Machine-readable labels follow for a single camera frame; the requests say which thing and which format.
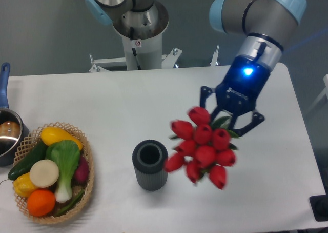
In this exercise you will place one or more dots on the woven wicker basket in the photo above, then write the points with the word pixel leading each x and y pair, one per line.
pixel 27 145

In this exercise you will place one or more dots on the black device at table edge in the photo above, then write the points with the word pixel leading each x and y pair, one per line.
pixel 319 207

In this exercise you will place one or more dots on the dark grey ribbed vase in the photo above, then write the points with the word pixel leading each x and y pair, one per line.
pixel 148 159

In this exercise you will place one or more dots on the red tulip bouquet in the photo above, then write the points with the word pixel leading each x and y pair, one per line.
pixel 205 148

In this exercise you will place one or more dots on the green cucumber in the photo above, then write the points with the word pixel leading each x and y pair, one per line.
pixel 38 153

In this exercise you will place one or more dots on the white metal frame right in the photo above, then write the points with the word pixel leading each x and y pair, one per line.
pixel 319 101

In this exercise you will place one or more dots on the beige round bun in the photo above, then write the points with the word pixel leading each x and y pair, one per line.
pixel 44 173

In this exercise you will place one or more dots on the orange fruit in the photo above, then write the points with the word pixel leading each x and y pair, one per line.
pixel 41 202

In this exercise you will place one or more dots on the yellow lemon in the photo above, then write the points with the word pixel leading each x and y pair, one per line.
pixel 23 186

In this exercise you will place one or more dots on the blue handled saucepan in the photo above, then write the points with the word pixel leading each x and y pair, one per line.
pixel 13 129

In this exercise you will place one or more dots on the green bean pod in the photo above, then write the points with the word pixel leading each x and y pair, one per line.
pixel 71 204

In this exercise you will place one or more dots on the green bok choy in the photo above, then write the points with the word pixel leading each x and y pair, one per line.
pixel 65 154

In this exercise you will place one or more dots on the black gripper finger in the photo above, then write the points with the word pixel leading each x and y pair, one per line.
pixel 257 118
pixel 205 92

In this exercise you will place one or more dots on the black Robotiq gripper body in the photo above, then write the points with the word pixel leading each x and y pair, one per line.
pixel 240 88

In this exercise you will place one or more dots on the purple sweet potato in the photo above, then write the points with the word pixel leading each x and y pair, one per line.
pixel 82 172

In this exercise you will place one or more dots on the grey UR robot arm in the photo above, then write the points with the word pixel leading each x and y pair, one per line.
pixel 267 25

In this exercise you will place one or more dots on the yellow squash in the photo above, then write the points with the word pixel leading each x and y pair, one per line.
pixel 51 135

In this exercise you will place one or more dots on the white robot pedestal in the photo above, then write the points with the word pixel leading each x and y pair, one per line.
pixel 141 35

